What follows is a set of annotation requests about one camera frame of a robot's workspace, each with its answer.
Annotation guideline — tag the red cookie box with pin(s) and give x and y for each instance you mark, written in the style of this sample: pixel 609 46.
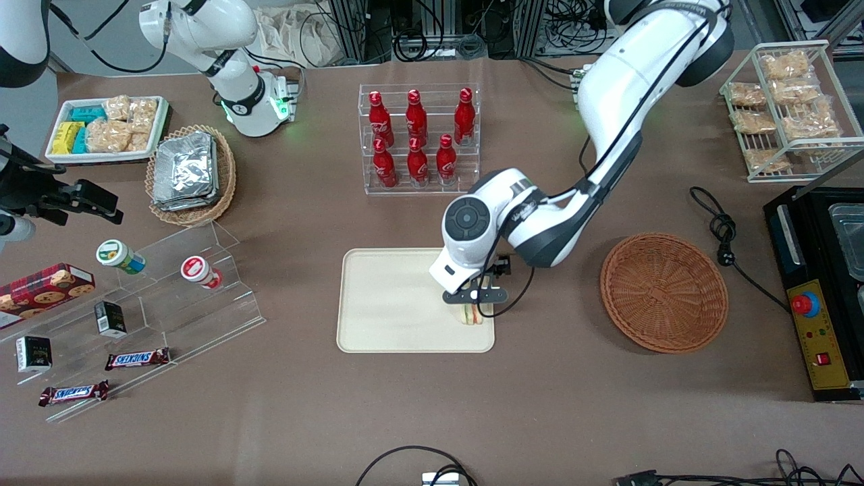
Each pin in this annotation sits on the red cookie box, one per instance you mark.
pixel 40 293

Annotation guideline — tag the brown wicker basket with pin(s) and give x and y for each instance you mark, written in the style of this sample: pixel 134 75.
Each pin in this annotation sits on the brown wicker basket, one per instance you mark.
pixel 665 293

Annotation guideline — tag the brown Snickers bar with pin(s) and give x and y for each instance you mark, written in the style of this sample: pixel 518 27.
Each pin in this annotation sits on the brown Snickers bar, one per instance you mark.
pixel 73 393
pixel 137 359

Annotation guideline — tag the clear acrylic bottle rack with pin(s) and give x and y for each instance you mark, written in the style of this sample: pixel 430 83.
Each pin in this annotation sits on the clear acrylic bottle rack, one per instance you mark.
pixel 466 155

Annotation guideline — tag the red emergency stop button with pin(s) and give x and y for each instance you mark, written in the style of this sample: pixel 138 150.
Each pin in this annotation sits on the red emergency stop button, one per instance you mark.
pixel 805 305

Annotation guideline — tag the white rectangular snack tray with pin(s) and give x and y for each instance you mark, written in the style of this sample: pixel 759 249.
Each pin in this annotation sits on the white rectangular snack tray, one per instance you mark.
pixel 61 157

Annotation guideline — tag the teal snack packet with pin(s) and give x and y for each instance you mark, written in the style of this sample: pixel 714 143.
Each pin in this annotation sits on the teal snack packet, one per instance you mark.
pixel 80 142
pixel 88 114

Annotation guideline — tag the small black box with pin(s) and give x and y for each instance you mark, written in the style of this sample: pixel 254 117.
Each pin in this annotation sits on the small black box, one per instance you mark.
pixel 34 354
pixel 110 319

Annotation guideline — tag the clear rice cracker bag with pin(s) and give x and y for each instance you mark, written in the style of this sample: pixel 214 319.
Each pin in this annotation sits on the clear rice cracker bag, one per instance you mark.
pixel 143 115
pixel 140 142
pixel 117 108
pixel 108 136

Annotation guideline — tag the silver foil packet stack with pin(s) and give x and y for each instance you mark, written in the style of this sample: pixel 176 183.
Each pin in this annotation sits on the silver foil packet stack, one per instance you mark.
pixel 183 169

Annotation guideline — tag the green lid cup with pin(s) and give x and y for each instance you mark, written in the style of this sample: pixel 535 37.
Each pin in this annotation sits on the green lid cup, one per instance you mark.
pixel 118 255

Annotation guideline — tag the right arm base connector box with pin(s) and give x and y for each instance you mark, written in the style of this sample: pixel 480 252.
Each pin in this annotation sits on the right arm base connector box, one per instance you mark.
pixel 287 101

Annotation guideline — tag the small grey device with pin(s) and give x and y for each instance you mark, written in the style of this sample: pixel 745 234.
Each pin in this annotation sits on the small grey device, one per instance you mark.
pixel 440 480

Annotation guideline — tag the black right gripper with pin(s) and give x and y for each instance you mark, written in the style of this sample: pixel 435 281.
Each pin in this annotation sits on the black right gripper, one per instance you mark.
pixel 34 192

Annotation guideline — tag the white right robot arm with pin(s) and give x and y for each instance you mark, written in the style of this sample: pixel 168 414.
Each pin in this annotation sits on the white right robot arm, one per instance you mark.
pixel 233 88

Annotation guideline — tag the black appliance with yellow panel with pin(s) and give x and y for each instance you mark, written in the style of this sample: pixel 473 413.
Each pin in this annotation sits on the black appliance with yellow panel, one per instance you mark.
pixel 810 229

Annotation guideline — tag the red cola bottle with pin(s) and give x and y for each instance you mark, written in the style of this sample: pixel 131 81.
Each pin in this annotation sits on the red cola bottle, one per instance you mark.
pixel 385 169
pixel 380 121
pixel 416 118
pixel 446 162
pixel 464 118
pixel 418 165

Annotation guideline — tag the red lid cup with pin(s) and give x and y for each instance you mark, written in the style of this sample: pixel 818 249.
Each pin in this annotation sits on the red lid cup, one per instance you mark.
pixel 198 270

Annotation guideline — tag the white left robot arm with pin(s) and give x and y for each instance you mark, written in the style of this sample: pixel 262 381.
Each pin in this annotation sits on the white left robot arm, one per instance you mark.
pixel 628 88

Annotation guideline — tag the clear acrylic step shelf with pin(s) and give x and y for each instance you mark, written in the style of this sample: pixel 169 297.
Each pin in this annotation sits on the clear acrylic step shelf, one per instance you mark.
pixel 196 324

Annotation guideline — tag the beige plastic tray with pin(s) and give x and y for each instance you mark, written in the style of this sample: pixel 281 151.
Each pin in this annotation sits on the beige plastic tray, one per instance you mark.
pixel 391 300

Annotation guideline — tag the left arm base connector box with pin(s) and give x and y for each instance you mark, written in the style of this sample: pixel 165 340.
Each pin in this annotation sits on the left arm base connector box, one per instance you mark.
pixel 579 77

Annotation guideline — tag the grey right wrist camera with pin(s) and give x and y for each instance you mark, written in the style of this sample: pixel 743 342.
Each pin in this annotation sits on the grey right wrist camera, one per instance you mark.
pixel 15 231

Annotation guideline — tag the silver metal pan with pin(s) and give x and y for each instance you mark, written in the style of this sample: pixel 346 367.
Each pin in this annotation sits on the silver metal pan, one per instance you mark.
pixel 849 239

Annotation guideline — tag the beige cloth bag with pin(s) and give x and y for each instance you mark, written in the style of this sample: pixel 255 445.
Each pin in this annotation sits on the beige cloth bag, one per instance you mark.
pixel 297 37

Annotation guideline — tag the yellow snack packet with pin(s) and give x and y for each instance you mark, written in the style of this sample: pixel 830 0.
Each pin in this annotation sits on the yellow snack packet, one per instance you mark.
pixel 66 137

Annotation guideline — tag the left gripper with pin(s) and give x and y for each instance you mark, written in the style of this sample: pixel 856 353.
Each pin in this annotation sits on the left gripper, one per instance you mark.
pixel 501 266

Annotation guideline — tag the light wicker basket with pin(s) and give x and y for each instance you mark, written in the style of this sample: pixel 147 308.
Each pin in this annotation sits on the light wicker basket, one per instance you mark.
pixel 226 175

